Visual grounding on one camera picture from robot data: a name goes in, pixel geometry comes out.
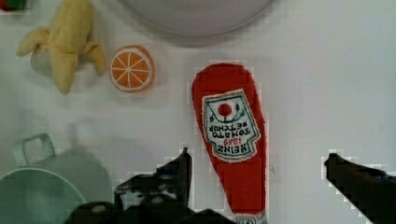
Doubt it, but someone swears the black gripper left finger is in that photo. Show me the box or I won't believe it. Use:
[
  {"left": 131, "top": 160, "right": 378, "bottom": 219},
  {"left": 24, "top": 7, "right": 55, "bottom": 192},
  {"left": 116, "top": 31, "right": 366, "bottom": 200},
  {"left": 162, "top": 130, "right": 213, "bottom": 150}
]
[{"left": 64, "top": 148, "right": 236, "bottom": 224}]

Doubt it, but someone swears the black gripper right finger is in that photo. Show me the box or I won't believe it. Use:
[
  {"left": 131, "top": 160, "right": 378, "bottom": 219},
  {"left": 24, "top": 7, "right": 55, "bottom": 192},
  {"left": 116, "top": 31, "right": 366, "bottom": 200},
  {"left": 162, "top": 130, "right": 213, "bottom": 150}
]
[{"left": 324, "top": 153, "right": 396, "bottom": 224}]

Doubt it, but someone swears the red plush ketchup bottle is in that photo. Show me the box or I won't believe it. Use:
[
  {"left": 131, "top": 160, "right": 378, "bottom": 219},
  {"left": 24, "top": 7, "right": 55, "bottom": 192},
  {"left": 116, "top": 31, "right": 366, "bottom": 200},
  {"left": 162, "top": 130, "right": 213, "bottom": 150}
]
[{"left": 191, "top": 63, "right": 268, "bottom": 224}]

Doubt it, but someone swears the mint green mug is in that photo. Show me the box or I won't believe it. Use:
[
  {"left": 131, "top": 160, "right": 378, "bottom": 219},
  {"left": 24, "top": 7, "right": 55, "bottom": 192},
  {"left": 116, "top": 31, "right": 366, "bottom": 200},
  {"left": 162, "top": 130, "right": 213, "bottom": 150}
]
[{"left": 0, "top": 133, "right": 112, "bottom": 224}]

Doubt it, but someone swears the plush orange slice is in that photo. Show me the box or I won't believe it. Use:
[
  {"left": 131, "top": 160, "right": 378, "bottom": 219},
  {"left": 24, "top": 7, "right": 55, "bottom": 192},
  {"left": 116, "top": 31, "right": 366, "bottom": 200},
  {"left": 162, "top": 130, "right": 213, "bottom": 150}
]
[{"left": 109, "top": 45, "right": 155, "bottom": 92}]

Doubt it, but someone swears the round lilac plate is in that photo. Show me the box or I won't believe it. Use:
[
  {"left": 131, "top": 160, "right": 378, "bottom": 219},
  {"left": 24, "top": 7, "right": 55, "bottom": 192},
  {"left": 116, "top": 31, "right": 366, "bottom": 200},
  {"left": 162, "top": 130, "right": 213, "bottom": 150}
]
[{"left": 120, "top": 0, "right": 274, "bottom": 36}]

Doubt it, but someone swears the yellow plush banana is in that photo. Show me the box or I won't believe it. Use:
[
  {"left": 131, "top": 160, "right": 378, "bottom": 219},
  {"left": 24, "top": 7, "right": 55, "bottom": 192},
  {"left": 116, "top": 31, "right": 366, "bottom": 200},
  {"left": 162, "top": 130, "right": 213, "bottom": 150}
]
[{"left": 16, "top": 0, "right": 106, "bottom": 95}]

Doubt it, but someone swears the red plush strawberry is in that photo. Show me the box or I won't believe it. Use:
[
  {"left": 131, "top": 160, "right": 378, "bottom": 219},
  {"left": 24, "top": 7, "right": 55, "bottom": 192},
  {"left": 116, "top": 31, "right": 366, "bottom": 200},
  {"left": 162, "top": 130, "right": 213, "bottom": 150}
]
[{"left": 0, "top": 0, "right": 27, "bottom": 11}]

